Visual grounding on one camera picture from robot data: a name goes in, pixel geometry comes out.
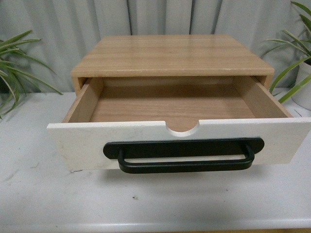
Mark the white front wooden drawer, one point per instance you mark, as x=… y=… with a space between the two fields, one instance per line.
x=127 y=109

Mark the wooden drawer cabinet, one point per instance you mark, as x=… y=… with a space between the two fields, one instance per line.
x=170 y=55

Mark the left green leafy plant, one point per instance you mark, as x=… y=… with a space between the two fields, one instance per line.
x=12 y=74

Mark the green leafy plant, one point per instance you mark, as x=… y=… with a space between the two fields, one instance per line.
x=12 y=74
x=300 y=43

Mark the right green leafy plant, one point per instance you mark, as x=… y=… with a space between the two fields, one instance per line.
x=300 y=43

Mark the black metal drawer handle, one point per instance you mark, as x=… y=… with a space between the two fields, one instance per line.
x=175 y=156

